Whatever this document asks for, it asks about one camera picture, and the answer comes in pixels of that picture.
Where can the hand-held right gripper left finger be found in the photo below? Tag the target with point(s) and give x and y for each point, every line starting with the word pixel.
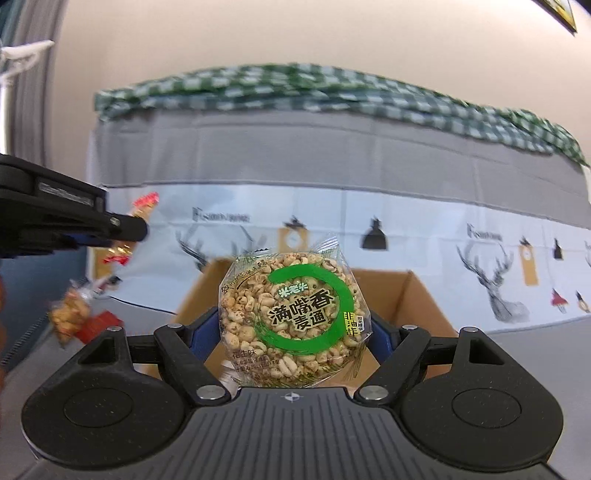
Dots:
pixel 184 350

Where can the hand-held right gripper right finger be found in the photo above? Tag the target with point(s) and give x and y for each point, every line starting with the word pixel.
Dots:
pixel 397 350

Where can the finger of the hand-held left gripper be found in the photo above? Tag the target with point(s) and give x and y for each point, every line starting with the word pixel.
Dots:
pixel 124 227

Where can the red-edged clear snack packet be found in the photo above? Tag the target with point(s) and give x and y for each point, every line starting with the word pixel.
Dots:
pixel 145 205

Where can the cardboard box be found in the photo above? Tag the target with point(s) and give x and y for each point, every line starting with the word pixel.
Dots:
pixel 415 304

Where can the round puffed grain cake packet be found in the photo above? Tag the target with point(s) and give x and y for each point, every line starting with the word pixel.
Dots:
pixel 286 314

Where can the red square snack packet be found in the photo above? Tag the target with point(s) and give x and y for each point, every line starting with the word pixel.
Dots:
pixel 101 325

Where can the grey curtain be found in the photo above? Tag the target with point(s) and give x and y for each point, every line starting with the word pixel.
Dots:
pixel 41 106

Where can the clear bag of biscuits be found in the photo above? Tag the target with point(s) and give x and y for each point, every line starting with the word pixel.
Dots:
pixel 69 314

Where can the white rack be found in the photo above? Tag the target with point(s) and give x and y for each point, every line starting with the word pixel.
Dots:
pixel 25 55

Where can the grey deer-print cloth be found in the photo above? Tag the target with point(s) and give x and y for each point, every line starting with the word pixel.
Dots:
pixel 323 157

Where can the green checkered cloth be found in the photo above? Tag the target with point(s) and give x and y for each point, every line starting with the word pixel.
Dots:
pixel 323 97

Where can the framed wall picture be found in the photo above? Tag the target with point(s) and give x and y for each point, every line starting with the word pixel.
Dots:
pixel 561 14

